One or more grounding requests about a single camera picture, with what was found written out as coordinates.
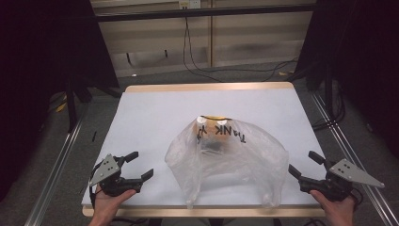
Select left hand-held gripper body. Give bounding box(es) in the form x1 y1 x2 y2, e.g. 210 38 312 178
88 153 142 198

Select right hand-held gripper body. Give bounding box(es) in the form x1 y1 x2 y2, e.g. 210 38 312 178
299 158 386 202

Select clear plastic bag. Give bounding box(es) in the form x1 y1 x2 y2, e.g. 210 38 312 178
164 115 290 210

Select orange juice bottle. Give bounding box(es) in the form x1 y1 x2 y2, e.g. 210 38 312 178
194 116 216 153
214 121 235 153

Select yellow banana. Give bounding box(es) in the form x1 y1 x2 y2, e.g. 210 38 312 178
200 114 232 122

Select person's left hand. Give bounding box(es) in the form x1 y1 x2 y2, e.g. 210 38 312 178
90 185 137 220

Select person's right hand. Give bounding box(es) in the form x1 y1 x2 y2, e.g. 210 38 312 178
310 189 358 226

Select white table mat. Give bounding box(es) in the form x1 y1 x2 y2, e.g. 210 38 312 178
81 88 330 207

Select black metal stand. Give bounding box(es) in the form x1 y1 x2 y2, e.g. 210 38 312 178
323 62 335 121
65 74 79 134

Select dark curtain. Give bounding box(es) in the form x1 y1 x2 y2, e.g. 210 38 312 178
295 0 399 158
0 0 120 202

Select black horizontal bar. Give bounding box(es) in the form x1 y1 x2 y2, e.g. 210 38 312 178
94 4 317 23

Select white power outlet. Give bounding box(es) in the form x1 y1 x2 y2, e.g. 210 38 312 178
178 0 201 9

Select metal floor rail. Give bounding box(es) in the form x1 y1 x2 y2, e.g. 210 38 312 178
24 112 85 226
310 92 399 226

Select right hand-held gripper cable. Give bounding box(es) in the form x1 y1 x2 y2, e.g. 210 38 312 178
351 187 364 209

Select bundle of black cables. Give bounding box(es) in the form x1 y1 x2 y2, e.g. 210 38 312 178
311 81 347 131

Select black floor cable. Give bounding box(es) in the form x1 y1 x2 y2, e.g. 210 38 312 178
187 56 299 83

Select black hanging wall cable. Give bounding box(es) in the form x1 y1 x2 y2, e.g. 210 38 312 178
183 17 222 83

